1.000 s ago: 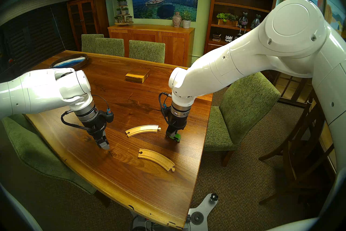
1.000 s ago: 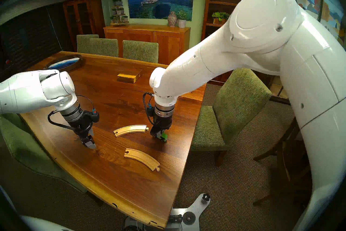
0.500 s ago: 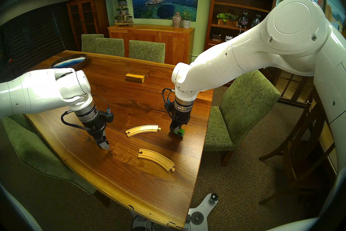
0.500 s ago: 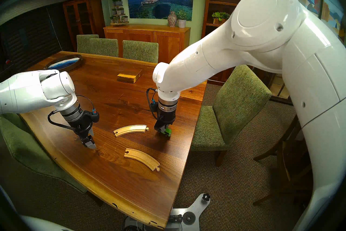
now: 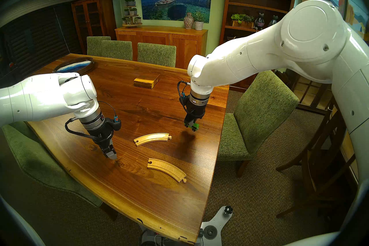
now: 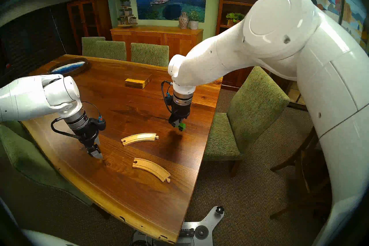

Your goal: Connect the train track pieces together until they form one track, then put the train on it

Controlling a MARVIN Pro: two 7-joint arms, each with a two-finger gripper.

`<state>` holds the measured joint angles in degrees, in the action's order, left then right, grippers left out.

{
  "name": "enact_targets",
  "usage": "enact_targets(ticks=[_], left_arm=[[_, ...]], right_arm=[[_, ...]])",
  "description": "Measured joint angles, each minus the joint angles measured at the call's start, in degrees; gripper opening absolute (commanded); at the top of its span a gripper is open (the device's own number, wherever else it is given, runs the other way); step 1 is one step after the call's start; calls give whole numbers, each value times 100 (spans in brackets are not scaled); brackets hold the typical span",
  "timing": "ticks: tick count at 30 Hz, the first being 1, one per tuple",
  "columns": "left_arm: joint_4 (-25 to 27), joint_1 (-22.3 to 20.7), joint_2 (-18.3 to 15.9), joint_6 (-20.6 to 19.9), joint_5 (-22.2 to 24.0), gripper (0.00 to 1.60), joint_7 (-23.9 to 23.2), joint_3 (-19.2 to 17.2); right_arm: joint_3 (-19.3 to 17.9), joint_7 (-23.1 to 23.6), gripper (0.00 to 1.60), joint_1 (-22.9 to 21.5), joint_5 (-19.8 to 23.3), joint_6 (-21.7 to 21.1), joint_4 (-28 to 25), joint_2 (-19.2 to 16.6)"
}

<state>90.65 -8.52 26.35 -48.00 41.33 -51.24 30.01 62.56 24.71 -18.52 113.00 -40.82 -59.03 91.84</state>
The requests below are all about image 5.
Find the tall wooden bookshelf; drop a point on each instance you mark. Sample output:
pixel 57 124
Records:
pixel 259 3

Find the green upholstered dining chair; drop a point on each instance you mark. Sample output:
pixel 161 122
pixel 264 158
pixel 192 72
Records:
pixel 116 50
pixel 31 161
pixel 157 54
pixel 262 110
pixel 93 45

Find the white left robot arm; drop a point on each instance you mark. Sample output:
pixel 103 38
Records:
pixel 37 95

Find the light wooden sideboard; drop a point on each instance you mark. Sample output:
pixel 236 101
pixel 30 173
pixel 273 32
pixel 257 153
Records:
pixel 150 38

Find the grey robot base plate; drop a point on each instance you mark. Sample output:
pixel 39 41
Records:
pixel 212 231

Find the grey animal figurine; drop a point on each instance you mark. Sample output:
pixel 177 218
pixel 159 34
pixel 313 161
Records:
pixel 274 20

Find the yellow curved wooden track piece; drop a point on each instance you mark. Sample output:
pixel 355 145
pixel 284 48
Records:
pixel 166 168

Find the pale curved wooden track piece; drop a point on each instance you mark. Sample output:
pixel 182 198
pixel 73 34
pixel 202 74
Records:
pixel 151 138

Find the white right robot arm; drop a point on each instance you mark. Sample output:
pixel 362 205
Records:
pixel 259 49

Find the round blue dark-rimmed tray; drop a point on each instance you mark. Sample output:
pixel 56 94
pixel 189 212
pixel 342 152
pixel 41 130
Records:
pixel 73 66

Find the small wooden box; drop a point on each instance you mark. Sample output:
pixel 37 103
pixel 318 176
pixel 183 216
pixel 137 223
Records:
pixel 146 80

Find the green toy train car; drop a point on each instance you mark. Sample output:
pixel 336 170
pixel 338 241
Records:
pixel 195 127

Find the tiered stand with small plants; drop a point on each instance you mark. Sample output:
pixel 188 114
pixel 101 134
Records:
pixel 131 12

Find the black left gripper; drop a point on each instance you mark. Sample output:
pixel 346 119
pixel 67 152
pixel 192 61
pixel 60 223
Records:
pixel 105 130

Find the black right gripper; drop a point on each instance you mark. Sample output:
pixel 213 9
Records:
pixel 196 110

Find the dark glass-door wooden cabinet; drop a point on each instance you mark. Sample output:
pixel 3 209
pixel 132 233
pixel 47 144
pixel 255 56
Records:
pixel 90 17

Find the patterned ceramic vase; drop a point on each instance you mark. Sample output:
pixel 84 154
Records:
pixel 188 21

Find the low glass-door wooden cabinet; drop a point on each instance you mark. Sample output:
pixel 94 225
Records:
pixel 311 95

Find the potted plant in white pot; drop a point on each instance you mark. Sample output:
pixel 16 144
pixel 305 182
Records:
pixel 199 23

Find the wooden planter with succulents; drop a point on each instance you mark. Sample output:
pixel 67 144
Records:
pixel 242 21

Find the dark wooden slat chair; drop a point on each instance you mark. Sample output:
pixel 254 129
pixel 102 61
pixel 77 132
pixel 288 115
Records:
pixel 320 161

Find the dark frog figurine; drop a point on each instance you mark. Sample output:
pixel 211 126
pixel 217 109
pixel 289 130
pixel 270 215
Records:
pixel 259 22

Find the dark window blinds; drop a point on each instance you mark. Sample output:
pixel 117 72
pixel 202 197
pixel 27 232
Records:
pixel 34 40

